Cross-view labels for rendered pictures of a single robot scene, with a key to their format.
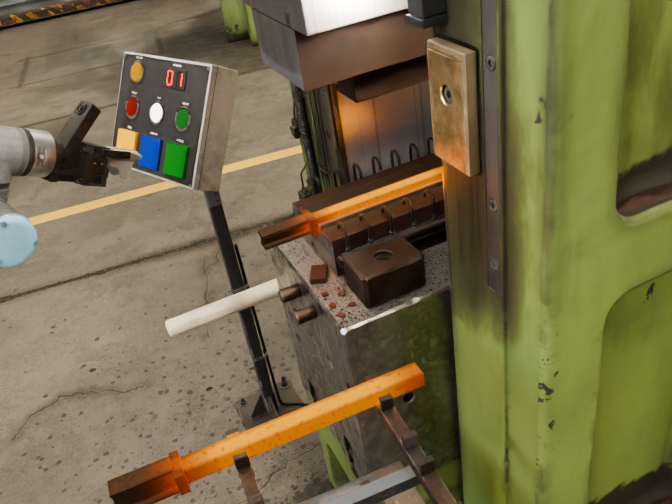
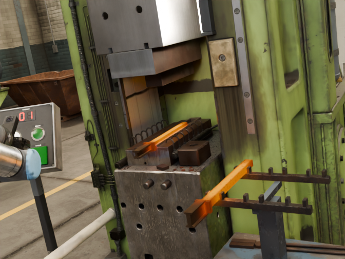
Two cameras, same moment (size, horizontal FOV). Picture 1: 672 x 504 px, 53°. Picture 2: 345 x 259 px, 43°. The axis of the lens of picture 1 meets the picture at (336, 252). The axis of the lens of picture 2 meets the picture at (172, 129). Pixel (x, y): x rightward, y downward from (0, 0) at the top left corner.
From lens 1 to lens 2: 1.07 m
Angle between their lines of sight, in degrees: 42
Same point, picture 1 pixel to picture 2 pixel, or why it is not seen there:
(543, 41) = (263, 23)
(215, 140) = (58, 141)
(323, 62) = (159, 62)
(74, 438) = not seen: outside the picture
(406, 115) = (148, 113)
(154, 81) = not seen: hidden behind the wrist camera
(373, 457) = (212, 252)
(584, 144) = (278, 57)
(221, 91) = (57, 116)
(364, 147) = (137, 128)
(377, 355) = (208, 187)
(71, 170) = not seen: hidden behind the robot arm
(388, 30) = (172, 53)
